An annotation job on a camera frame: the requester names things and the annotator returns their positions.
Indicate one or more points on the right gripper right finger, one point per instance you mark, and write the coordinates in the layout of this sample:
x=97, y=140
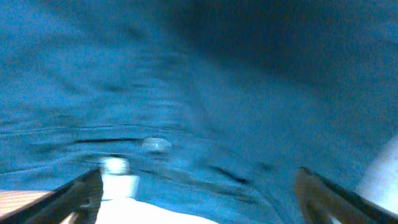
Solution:
x=321, y=200

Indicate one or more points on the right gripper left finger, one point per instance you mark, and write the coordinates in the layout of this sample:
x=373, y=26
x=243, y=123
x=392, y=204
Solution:
x=77, y=201

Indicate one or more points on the navy blue shorts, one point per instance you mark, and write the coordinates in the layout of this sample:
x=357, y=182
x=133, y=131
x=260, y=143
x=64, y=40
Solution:
x=215, y=104

